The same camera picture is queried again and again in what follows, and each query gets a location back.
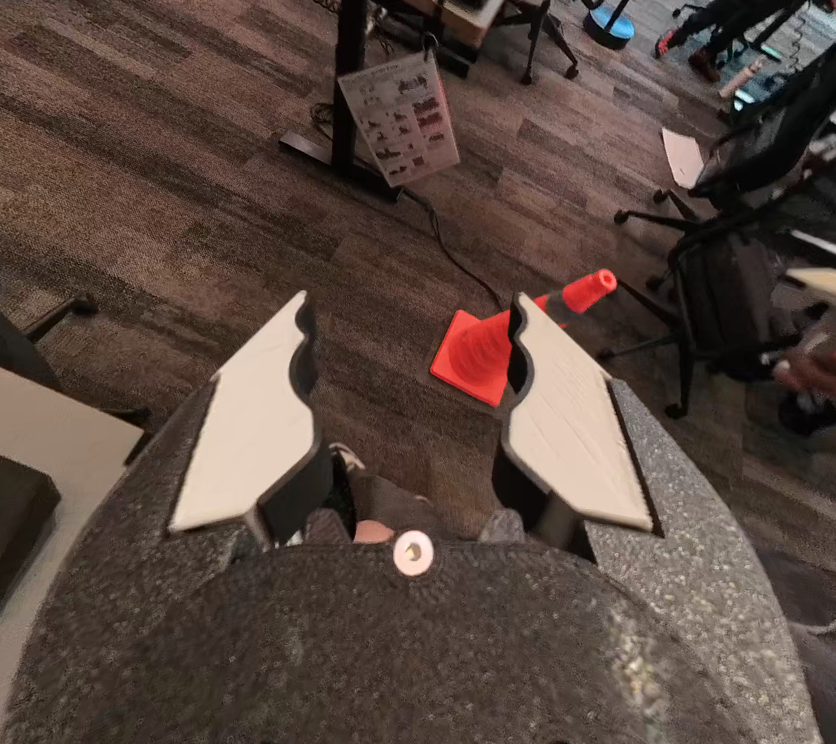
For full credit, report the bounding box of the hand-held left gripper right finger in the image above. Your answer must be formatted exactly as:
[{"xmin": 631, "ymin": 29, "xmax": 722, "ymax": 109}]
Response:
[{"xmin": 499, "ymin": 292, "xmax": 654, "ymax": 545}]

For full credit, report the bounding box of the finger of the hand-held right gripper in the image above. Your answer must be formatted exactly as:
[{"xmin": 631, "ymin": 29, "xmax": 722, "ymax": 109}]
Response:
[{"xmin": 784, "ymin": 266, "xmax": 836, "ymax": 295}]

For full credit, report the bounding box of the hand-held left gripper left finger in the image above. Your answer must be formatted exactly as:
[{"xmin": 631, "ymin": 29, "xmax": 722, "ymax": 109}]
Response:
[{"xmin": 169, "ymin": 290, "xmax": 324, "ymax": 545}]

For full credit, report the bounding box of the person's right hand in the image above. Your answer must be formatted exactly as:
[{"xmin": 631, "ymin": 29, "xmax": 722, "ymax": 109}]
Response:
[{"xmin": 774, "ymin": 334, "xmax": 836, "ymax": 396}]

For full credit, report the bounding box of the black office chair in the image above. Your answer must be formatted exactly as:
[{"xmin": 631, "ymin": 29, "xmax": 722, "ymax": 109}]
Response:
[{"xmin": 597, "ymin": 104, "xmax": 836, "ymax": 423}]

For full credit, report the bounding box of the orange traffic cone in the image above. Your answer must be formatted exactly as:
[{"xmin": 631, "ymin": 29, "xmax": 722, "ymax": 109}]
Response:
[{"xmin": 430, "ymin": 269, "xmax": 618, "ymax": 408}]

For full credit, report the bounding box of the white cardboard piece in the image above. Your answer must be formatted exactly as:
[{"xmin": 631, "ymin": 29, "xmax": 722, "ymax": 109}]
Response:
[{"xmin": 661, "ymin": 128, "xmax": 706, "ymax": 191}]

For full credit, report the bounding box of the laminated picture sheet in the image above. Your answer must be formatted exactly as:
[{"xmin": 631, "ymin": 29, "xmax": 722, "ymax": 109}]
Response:
[{"xmin": 337, "ymin": 50, "xmax": 461, "ymax": 188}]

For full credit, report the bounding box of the black floor cable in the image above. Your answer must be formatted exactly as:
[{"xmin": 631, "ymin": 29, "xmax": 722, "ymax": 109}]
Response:
[{"xmin": 401, "ymin": 189, "xmax": 508, "ymax": 311}]

